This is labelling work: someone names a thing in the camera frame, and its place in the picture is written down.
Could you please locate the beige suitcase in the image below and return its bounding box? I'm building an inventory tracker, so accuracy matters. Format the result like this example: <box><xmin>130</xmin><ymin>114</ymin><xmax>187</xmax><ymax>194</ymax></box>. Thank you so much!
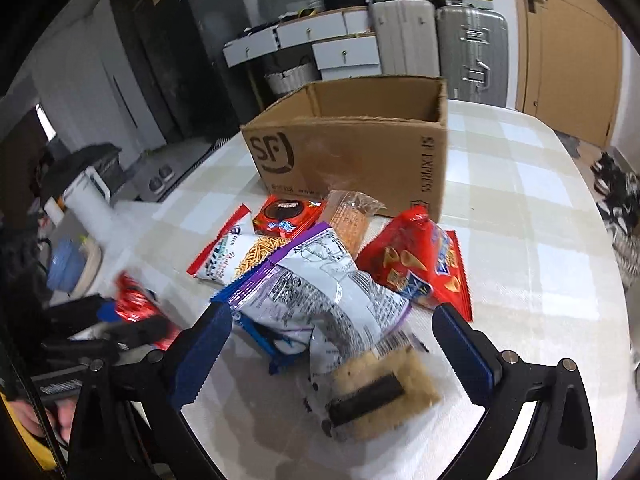
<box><xmin>369</xmin><ymin>0</ymin><xmax>442</xmax><ymax>79</ymax></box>

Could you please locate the grey cooktop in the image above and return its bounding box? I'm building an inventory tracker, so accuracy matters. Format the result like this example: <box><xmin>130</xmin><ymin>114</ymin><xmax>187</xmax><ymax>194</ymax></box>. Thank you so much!
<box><xmin>134</xmin><ymin>137</ymin><xmax>217</xmax><ymax>204</ymax></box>

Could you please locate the beige round tray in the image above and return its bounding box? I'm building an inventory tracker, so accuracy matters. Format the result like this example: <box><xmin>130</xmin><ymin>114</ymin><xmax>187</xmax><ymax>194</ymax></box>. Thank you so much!
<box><xmin>72</xmin><ymin>242</ymin><xmax>104</xmax><ymax>293</ymax></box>

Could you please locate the white red stick snack bag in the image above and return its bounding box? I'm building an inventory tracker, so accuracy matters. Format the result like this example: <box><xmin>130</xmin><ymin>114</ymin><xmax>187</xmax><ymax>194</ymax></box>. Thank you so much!
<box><xmin>186</xmin><ymin>203</ymin><xmax>297</xmax><ymax>287</ymax></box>

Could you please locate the black refrigerator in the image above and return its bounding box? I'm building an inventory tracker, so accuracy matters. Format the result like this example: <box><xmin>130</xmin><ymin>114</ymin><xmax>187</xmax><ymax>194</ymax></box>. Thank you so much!
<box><xmin>107</xmin><ymin>0</ymin><xmax>262</xmax><ymax>142</ymax></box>

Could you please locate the brown cardboard box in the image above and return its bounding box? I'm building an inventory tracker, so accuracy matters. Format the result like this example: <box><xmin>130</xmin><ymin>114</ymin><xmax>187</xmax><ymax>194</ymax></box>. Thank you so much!
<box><xmin>240</xmin><ymin>76</ymin><xmax>449</xmax><ymax>222</ymax></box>

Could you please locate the wooden door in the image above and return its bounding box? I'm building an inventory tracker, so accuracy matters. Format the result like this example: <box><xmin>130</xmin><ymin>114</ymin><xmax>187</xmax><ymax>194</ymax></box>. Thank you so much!
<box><xmin>514</xmin><ymin>0</ymin><xmax>624</xmax><ymax>147</ymax></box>

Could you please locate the white cylindrical container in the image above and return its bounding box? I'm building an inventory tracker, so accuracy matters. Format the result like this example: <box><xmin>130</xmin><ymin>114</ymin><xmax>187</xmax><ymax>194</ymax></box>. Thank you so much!
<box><xmin>64</xmin><ymin>180</ymin><xmax>118</xmax><ymax>246</ymax></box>

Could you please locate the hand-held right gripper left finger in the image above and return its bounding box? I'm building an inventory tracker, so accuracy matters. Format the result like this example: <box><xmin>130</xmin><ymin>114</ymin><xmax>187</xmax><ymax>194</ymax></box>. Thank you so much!
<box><xmin>67</xmin><ymin>301</ymin><xmax>234</xmax><ymax>480</ymax></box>

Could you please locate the blue cookie packet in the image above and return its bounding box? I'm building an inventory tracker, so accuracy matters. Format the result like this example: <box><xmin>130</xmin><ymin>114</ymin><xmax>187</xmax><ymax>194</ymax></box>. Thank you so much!
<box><xmin>235</xmin><ymin>312</ymin><xmax>313</xmax><ymax>376</ymax></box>

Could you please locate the red cookie packet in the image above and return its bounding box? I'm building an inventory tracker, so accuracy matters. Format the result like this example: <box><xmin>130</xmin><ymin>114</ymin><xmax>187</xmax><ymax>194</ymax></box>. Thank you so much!
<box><xmin>251</xmin><ymin>197</ymin><xmax>327</xmax><ymax>239</ymax></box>

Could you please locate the grey door mat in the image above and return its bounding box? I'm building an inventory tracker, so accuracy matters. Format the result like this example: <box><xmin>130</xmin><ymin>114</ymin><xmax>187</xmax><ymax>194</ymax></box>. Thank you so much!
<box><xmin>554</xmin><ymin>130</ymin><xmax>584</xmax><ymax>162</ymax></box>

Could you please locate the red foil snack packet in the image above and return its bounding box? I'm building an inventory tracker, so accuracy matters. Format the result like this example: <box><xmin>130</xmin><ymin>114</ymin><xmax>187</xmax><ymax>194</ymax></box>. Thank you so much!
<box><xmin>114</xmin><ymin>273</ymin><xmax>175</xmax><ymax>352</ymax></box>

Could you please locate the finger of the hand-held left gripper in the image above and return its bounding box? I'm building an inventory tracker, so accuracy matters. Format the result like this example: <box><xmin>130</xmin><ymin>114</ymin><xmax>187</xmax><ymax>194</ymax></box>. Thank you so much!
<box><xmin>42</xmin><ymin>315</ymin><xmax>174</xmax><ymax>361</ymax></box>
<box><xmin>46</xmin><ymin>295</ymin><xmax>118</xmax><ymax>329</ymax></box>

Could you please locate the silver purple snack bag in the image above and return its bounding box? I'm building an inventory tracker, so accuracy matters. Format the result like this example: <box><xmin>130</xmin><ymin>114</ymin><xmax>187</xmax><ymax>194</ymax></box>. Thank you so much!
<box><xmin>210</xmin><ymin>221</ymin><xmax>417</xmax><ymax>436</ymax></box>

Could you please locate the person's left hand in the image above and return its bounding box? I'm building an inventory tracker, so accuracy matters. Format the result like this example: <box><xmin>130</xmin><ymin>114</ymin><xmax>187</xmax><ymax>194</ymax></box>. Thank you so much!
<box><xmin>10</xmin><ymin>398</ymin><xmax>76</xmax><ymax>444</ymax></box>

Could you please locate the woven laundry basket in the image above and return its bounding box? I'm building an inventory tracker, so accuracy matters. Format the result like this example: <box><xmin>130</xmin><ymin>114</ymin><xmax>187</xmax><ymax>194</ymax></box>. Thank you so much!
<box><xmin>263</xmin><ymin>61</ymin><xmax>322</xmax><ymax>99</ymax></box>

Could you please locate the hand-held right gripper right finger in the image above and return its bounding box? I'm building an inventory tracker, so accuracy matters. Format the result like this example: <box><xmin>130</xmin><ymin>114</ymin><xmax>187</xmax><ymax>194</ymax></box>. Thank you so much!
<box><xmin>432</xmin><ymin>303</ymin><xmax>599</xmax><ymax>480</ymax></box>

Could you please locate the clear cracker packet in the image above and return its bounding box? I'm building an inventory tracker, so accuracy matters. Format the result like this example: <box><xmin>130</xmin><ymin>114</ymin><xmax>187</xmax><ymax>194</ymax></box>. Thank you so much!
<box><xmin>326</xmin><ymin>189</ymin><xmax>387</xmax><ymax>257</ymax></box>

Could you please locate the silver suitcase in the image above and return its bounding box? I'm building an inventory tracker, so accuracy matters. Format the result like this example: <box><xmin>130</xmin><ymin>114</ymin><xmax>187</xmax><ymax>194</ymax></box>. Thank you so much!
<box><xmin>435</xmin><ymin>5</ymin><xmax>509</xmax><ymax>107</ymax></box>

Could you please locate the white drawer cabinet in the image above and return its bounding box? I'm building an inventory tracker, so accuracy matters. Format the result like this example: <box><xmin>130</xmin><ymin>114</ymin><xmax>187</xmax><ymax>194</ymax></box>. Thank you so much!
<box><xmin>222</xmin><ymin>6</ymin><xmax>382</xmax><ymax>82</ymax></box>

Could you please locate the blue bowl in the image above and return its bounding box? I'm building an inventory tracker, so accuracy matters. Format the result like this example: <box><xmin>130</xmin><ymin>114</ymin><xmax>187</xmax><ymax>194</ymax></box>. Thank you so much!
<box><xmin>46</xmin><ymin>239</ymin><xmax>85</xmax><ymax>292</ymax></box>

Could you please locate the pile of dark shoes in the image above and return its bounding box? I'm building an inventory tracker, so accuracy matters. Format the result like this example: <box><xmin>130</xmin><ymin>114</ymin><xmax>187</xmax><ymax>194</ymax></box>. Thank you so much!
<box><xmin>590</xmin><ymin>151</ymin><xmax>640</xmax><ymax>261</ymax></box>

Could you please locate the red corn snack bag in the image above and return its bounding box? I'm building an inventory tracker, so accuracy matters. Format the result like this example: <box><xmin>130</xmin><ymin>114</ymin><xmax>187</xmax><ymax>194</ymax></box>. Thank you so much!
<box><xmin>355</xmin><ymin>205</ymin><xmax>474</xmax><ymax>322</ymax></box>

